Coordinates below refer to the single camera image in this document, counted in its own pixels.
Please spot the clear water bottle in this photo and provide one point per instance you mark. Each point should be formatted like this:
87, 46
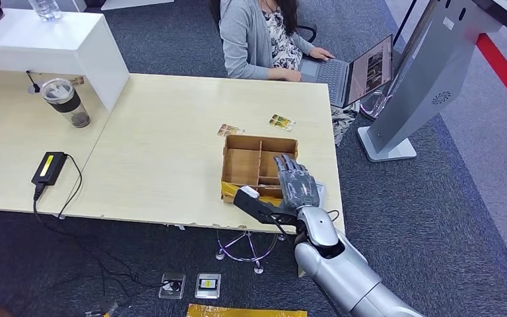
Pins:
46, 8

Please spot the black power adapter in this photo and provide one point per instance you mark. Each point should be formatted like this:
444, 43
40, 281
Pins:
50, 168

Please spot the person's left hand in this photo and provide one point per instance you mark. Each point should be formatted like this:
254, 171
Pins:
322, 53

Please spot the white furniture base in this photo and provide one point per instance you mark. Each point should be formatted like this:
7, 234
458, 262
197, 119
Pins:
137, 3

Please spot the wooden divided box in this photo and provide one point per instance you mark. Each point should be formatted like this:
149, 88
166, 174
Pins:
242, 164

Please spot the brown picture card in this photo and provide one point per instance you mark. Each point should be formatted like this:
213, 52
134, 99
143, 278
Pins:
229, 130

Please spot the grey open laptop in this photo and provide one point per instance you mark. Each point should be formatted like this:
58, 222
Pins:
341, 74

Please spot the small black desk plug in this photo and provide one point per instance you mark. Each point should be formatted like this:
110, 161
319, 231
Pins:
35, 85

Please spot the yellow plastic tape strip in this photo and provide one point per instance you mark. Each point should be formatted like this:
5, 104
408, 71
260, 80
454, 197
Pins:
229, 189

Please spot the grey kiosk stand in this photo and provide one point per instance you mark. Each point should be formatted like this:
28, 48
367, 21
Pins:
428, 70

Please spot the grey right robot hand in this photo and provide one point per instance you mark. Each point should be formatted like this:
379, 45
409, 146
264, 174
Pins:
299, 186

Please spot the chrome stool base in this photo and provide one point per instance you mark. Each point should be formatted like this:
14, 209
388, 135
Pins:
247, 249

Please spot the person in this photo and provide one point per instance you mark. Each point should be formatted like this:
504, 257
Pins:
247, 39

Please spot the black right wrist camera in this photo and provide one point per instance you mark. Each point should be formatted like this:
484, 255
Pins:
253, 204

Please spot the chrome chair base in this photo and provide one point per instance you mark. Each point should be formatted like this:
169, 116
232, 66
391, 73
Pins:
373, 107

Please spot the floor socket with yellow label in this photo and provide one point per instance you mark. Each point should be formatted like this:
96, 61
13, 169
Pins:
208, 285

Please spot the white raised shelf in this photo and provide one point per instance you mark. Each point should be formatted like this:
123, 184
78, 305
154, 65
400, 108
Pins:
39, 43

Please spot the person's right hand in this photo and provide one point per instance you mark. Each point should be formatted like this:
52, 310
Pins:
290, 75

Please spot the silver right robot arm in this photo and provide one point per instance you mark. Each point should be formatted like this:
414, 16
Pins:
345, 271

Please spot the white card reader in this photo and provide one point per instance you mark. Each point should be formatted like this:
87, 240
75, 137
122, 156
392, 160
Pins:
322, 192

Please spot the floor socket with plug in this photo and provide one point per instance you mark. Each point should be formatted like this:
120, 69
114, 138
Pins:
172, 285

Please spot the yellow plastic bag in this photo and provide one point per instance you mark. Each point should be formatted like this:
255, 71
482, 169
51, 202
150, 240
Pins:
244, 311

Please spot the clear tumbler with lid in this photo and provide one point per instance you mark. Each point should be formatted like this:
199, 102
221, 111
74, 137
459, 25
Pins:
65, 103

